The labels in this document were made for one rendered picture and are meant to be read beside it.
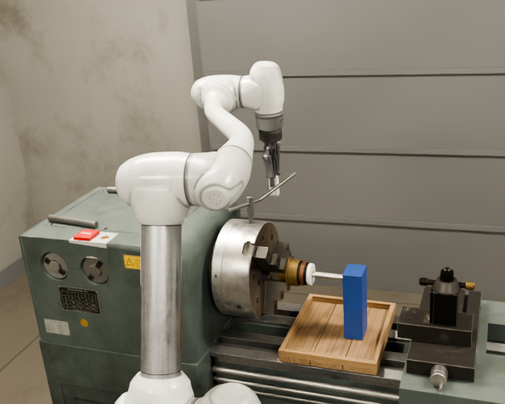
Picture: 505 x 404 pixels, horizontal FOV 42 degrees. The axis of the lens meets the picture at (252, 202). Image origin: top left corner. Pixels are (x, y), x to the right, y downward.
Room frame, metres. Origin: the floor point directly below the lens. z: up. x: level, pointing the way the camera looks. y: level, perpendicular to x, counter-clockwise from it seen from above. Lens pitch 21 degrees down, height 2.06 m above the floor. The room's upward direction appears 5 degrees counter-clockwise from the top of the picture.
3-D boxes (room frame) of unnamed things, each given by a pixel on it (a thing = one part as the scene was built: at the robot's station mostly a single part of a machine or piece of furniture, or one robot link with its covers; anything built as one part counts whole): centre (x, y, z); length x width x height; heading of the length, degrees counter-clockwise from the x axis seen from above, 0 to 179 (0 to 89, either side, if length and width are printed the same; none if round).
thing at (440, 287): (1.65, -0.53, 1.14); 0.08 x 0.08 x 0.03
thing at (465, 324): (1.66, -0.50, 1.00); 0.20 x 0.10 x 0.05; 68
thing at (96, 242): (1.90, 0.50, 1.23); 0.13 x 0.08 x 0.06; 68
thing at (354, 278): (1.82, -0.30, 1.00); 0.08 x 0.06 x 0.23; 158
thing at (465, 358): (1.71, -0.55, 0.95); 0.43 x 0.18 x 0.04; 158
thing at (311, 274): (1.86, -0.22, 1.08); 0.13 x 0.07 x 0.07; 68
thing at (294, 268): (1.90, -0.12, 1.08); 0.09 x 0.09 x 0.09; 68
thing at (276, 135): (2.08, -0.07, 1.47); 0.08 x 0.07 x 0.09; 159
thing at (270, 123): (2.07, -0.07, 1.54); 0.09 x 0.09 x 0.06
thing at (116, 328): (2.08, 0.40, 1.06); 0.59 x 0.48 x 0.39; 68
